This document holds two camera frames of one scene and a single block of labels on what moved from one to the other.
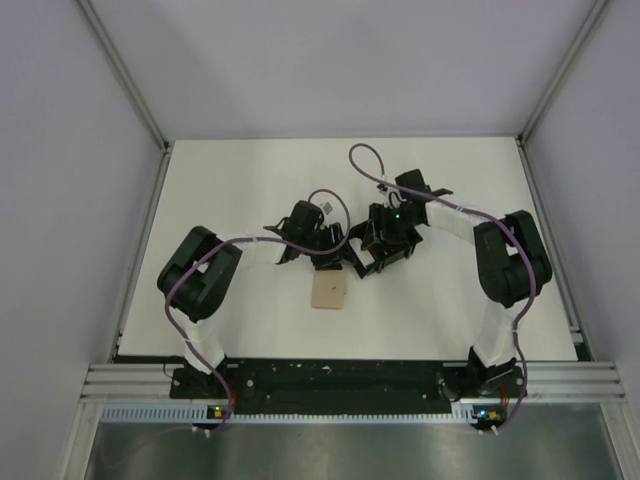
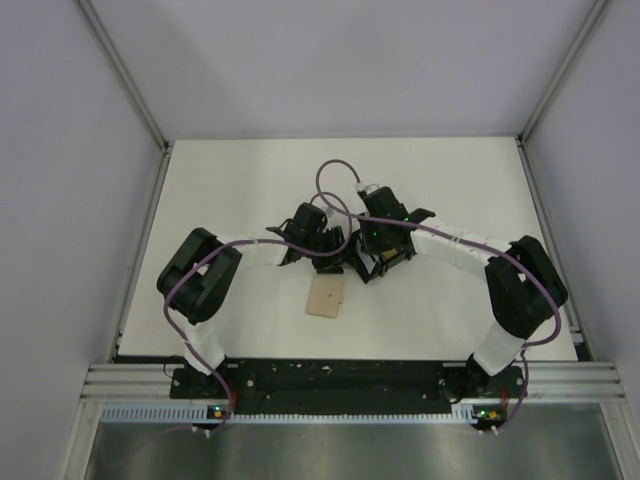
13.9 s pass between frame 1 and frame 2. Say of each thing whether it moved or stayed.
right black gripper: moved
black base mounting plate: stayed
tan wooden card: moved
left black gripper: stayed
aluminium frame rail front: stayed
